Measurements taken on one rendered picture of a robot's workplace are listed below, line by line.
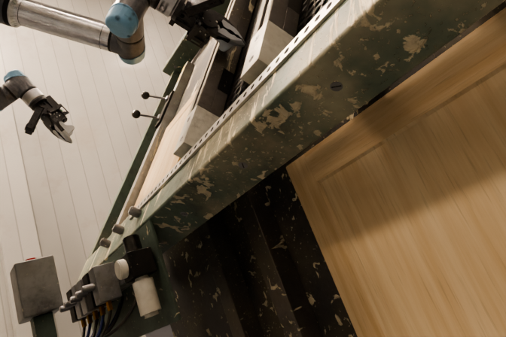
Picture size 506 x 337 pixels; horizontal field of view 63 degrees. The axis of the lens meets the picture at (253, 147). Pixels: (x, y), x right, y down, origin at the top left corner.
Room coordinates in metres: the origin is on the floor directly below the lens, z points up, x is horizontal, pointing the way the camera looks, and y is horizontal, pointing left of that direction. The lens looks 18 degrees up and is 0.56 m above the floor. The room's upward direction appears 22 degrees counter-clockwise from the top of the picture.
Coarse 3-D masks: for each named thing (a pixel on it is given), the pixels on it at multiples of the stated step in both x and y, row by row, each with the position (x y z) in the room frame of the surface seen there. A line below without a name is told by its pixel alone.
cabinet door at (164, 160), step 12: (192, 96) 1.33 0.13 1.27; (180, 120) 1.35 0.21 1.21; (168, 132) 1.45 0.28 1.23; (180, 132) 1.25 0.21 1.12; (168, 144) 1.34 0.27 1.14; (156, 156) 1.43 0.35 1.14; (168, 156) 1.25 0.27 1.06; (156, 168) 1.34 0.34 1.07; (168, 168) 1.17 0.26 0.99; (156, 180) 1.25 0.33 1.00; (144, 192) 1.34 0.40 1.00
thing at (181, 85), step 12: (180, 84) 1.66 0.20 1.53; (180, 96) 1.65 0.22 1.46; (168, 108) 1.59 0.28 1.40; (168, 120) 1.58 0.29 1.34; (156, 132) 1.55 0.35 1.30; (156, 144) 1.52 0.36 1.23; (144, 168) 1.47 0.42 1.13; (144, 180) 1.46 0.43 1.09; (132, 192) 1.42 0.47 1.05; (132, 204) 1.41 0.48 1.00; (120, 216) 1.38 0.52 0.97
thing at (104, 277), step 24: (144, 240) 1.00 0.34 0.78; (120, 264) 0.92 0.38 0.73; (144, 264) 0.95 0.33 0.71; (72, 288) 1.17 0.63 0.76; (96, 288) 1.02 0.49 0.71; (120, 288) 1.10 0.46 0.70; (144, 288) 0.95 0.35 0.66; (168, 288) 0.97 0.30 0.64; (72, 312) 1.21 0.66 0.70; (96, 312) 1.13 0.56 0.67; (120, 312) 1.21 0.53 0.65; (144, 312) 0.95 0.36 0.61; (168, 312) 0.99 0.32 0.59; (96, 336) 1.07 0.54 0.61; (120, 336) 1.25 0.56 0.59
